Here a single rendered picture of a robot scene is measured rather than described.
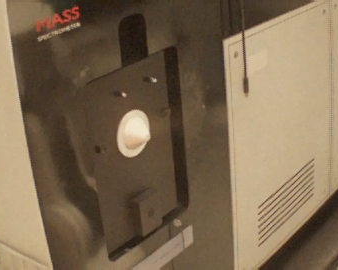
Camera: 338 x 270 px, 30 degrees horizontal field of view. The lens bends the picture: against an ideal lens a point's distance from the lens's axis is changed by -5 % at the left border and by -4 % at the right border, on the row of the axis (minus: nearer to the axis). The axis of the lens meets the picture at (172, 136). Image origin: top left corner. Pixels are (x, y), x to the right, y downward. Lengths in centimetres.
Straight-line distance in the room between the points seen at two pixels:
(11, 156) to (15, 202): 7
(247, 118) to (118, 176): 30
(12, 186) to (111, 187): 15
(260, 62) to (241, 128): 12
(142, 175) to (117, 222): 7
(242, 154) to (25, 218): 44
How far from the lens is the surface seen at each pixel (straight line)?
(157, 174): 94
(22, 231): 82
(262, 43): 110
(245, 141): 110
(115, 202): 88
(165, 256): 99
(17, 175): 77
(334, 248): 145
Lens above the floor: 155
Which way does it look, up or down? 24 degrees down
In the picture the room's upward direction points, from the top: 5 degrees counter-clockwise
